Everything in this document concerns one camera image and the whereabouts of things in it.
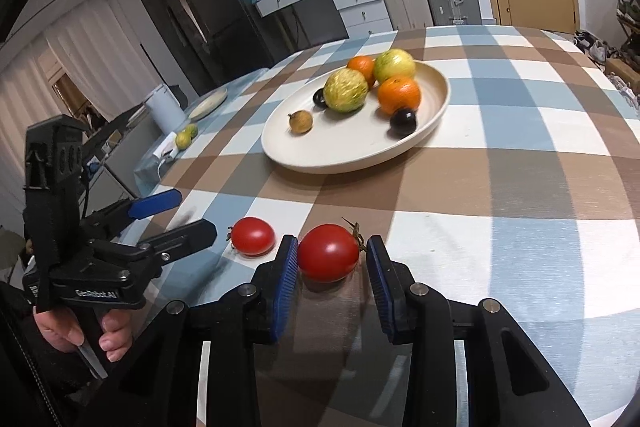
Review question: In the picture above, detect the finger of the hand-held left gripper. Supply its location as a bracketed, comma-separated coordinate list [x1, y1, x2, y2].
[80, 188, 184, 239]
[136, 219, 219, 266]

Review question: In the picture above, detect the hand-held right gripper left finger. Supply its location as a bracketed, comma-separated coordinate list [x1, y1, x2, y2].
[102, 234, 301, 427]

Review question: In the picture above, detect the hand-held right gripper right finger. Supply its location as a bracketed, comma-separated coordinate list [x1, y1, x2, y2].
[366, 235, 592, 427]

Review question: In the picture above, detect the large red tomato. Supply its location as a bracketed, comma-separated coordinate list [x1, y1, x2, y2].
[297, 223, 362, 284]

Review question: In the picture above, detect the small red tomato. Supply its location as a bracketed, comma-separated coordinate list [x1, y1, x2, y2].
[227, 217, 276, 257]

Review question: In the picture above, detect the large cream plate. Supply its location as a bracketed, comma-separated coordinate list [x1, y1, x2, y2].
[261, 58, 451, 174]

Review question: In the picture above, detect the small brown round fruit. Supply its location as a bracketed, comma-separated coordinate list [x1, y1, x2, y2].
[288, 110, 314, 136]

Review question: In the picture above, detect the large dark plum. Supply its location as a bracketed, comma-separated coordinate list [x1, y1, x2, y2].
[389, 107, 418, 138]

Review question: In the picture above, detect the large orange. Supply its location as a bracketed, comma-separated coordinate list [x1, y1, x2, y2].
[377, 77, 422, 116]

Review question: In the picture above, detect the small orange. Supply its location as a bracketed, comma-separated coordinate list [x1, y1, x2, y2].
[346, 55, 376, 88]

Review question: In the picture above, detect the person's left forearm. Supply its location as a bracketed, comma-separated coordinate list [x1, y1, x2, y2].
[0, 279, 63, 427]

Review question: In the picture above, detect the person's left hand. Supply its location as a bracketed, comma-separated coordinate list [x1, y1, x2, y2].
[32, 306, 134, 364]

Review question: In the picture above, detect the white cylindrical appliance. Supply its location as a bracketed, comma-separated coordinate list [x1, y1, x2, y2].
[144, 84, 185, 134]

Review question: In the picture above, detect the small cream plate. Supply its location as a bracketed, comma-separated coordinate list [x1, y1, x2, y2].
[187, 87, 229, 121]

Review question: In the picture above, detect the white curtain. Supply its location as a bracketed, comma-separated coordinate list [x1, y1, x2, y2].
[0, 0, 153, 218]

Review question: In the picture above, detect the brown blue checked tablecloth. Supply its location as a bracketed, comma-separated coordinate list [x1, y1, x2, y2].
[117, 24, 640, 423]

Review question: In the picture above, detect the tall dark cabinet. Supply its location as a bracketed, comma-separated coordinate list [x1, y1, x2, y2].
[124, 0, 217, 95]

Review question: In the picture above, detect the yellow-green passion fruit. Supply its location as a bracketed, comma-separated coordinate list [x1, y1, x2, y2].
[322, 68, 371, 114]
[373, 48, 417, 84]

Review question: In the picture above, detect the dark grey refrigerator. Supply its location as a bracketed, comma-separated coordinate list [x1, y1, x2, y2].
[179, 0, 282, 70]

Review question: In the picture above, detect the group of shoes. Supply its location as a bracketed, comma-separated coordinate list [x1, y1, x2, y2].
[574, 30, 610, 60]

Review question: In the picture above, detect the gold metal shoe rack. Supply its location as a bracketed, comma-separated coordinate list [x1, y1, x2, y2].
[611, 0, 640, 70]

